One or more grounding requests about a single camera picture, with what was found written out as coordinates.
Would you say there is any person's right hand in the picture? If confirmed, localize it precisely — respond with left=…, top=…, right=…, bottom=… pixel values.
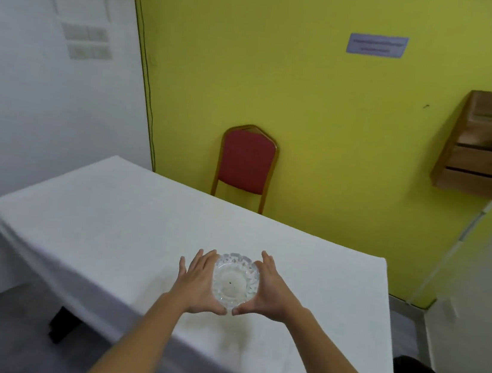
left=231, top=248, right=313, bottom=327

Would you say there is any person's left hand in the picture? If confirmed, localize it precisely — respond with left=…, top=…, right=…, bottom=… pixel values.
left=167, top=244, right=236, bottom=319

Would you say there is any clear glass candle holder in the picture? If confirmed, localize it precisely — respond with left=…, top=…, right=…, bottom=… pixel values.
left=209, top=251, right=263, bottom=310

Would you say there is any person's right forearm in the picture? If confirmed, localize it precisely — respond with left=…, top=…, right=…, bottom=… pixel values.
left=280, top=305, right=419, bottom=373

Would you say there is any person's left forearm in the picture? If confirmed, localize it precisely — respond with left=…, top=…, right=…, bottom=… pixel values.
left=81, top=281, right=191, bottom=373

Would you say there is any white tablecloth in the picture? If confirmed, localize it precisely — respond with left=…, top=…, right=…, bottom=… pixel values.
left=0, top=140, right=424, bottom=373

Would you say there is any red padded chair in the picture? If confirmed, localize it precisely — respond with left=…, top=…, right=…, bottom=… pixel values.
left=208, top=120, right=283, bottom=216

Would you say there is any black table leg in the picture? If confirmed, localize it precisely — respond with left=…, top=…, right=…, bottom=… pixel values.
left=47, top=304, right=85, bottom=347

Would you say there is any black cable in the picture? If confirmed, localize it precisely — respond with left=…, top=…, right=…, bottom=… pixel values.
left=101, top=0, right=179, bottom=173

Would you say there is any white cable conduit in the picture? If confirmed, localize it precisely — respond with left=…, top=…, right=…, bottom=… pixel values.
left=407, top=191, right=492, bottom=315

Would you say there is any white wall switch panel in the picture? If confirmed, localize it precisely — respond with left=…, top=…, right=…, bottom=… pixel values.
left=59, top=22, right=111, bottom=45
left=65, top=40, right=114, bottom=65

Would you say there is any blue paper wall sign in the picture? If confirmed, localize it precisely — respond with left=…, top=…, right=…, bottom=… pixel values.
left=346, top=30, right=410, bottom=61

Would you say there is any wooden wall crate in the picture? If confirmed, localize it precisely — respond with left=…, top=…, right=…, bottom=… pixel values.
left=428, top=83, right=492, bottom=202

